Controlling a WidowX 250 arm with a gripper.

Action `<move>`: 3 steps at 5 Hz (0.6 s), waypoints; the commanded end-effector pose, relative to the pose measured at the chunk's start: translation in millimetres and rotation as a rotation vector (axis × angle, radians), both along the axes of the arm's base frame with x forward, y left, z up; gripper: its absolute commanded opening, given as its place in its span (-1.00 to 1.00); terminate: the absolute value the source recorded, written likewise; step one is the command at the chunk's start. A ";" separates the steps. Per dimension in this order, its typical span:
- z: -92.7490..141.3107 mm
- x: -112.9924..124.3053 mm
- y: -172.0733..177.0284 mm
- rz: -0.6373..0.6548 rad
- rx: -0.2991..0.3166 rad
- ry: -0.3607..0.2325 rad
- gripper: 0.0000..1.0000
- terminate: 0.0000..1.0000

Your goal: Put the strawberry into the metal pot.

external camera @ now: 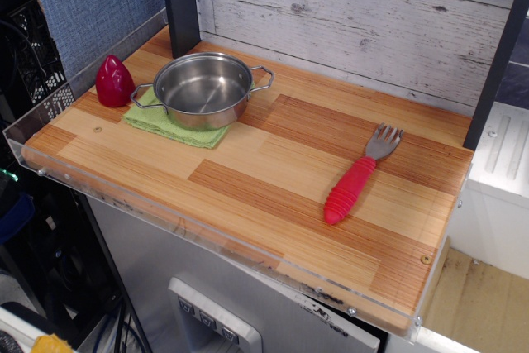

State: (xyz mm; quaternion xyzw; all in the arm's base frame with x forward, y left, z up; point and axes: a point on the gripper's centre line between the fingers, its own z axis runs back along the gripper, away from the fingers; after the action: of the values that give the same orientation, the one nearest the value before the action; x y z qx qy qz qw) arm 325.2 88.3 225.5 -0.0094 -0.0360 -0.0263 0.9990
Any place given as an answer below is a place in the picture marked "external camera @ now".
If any black vertical post right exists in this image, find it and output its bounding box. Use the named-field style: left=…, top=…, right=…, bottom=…
left=463, top=0, right=528, bottom=150

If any black plastic crate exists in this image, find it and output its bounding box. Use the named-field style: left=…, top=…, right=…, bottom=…
left=1, top=0, right=66, bottom=104

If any grey dispenser button panel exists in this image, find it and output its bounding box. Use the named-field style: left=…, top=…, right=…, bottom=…
left=168, top=277, right=263, bottom=353

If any silver toy fridge cabinet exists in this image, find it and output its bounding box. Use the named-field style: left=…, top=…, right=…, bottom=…
left=86, top=198, right=387, bottom=352

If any fork with red handle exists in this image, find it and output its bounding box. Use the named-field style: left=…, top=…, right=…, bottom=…
left=323, top=123, right=404, bottom=225

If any black vertical post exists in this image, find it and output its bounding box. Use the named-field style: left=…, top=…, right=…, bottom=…
left=165, top=0, right=201, bottom=58
left=463, top=0, right=528, bottom=150

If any green folded cloth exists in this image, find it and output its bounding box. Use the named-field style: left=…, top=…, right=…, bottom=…
left=122, top=84, right=229, bottom=149

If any white ridged side unit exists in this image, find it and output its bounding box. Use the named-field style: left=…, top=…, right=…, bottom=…
left=447, top=103, right=528, bottom=279

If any metal pot with handles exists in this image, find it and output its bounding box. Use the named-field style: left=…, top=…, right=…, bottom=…
left=130, top=52, right=275, bottom=131

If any black vertical post left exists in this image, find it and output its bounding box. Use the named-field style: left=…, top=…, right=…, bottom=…
left=165, top=0, right=201, bottom=58

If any yellow object at bottom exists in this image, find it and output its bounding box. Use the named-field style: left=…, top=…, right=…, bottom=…
left=31, top=334, right=74, bottom=353

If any clear acrylic table guard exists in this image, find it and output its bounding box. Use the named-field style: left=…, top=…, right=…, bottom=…
left=2, top=12, right=473, bottom=345

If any red plastic strawberry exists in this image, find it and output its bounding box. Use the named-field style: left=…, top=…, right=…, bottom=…
left=95, top=55, right=136, bottom=107

